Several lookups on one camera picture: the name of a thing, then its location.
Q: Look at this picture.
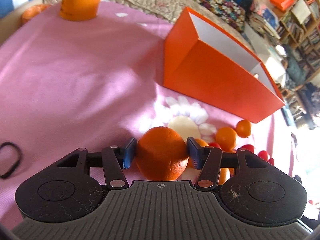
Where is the pink floral tablecloth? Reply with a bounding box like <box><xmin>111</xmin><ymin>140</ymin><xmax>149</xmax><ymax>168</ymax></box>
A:
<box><xmin>1</xmin><ymin>2</ymin><xmax>297</xmax><ymax>229</ymax></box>

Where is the stack of books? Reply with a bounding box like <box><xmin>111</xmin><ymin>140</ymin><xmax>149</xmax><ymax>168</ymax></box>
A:
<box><xmin>248</xmin><ymin>8</ymin><xmax>284</xmax><ymax>42</ymax></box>

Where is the orange plastic waste basket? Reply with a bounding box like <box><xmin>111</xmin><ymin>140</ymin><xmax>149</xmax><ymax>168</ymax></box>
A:
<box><xmin>21</xmin><ymin>4</ymin><xmax>51</xmax><ymax>25</ymax></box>

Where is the small orange tangerine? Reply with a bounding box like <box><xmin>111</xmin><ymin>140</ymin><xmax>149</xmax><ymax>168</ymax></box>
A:
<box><xmin>187</xmin><ymin>137</ymin><xmax>208</xmax><ymax>170</ymax></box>
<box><xmin>235</xmin><ymin>119</ymin><xmax>252</xmax><ymax>138</ymax></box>
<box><xmin>215</xmin><ymin>127</ymin><xmax>238</xmax><ymax>151</ymax></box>
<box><xmin>224</xmin><ymin>149</ymin><xmax>237</xmax><ymax>176</ymax></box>
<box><xmin>218</xmin><ymin>168</ymin><xmax>231</xmax><ymax>185</ymax></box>

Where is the orange cardboard box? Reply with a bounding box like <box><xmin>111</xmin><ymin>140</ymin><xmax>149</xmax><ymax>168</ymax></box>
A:
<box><xmin>163</xmin><ymin>7</ymin><xmax>284</xmax><ymax>124</ymax></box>

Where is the beige quilted sofa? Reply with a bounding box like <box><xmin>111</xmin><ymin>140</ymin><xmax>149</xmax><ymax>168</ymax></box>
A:
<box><xmin>104</xmin><ymin>0</ymin><xmax>252</xmax><ymax>49</ymax></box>

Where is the large orange fruit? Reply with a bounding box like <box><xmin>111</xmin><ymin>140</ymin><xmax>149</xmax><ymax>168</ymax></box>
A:
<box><xmin>135</xmin><ymin>127</ymin><xmax>189</xmax><ymax>181</ymax></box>

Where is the wooden bookshelf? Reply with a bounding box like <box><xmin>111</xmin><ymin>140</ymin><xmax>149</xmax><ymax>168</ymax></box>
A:
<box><xmin>273</xmin><ymin>0</ymin><xmax>319</xmax><ymax>129</ymax></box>

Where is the white cloth side table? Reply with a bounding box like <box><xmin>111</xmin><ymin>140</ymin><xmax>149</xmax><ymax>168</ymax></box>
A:
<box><xmin>244</xmin><ymin>23</ymin><xmax>286</xmax><ymax>88</ymax></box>

